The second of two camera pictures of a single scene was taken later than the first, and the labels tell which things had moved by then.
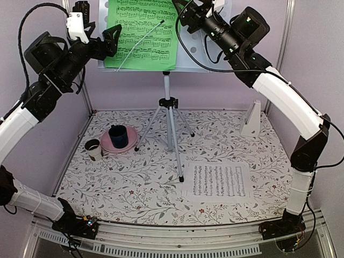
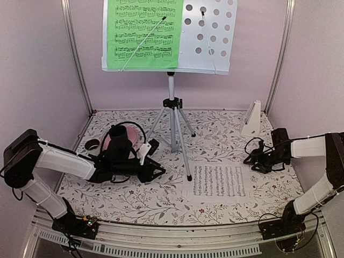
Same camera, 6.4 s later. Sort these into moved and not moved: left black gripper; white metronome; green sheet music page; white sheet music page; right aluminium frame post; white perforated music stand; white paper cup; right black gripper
Moved: white perforated music stand; left black gripper; right black gripper
Not moved: white sheet music page; right aluminium frame post; white metronome; green sheet music page; white paper cup
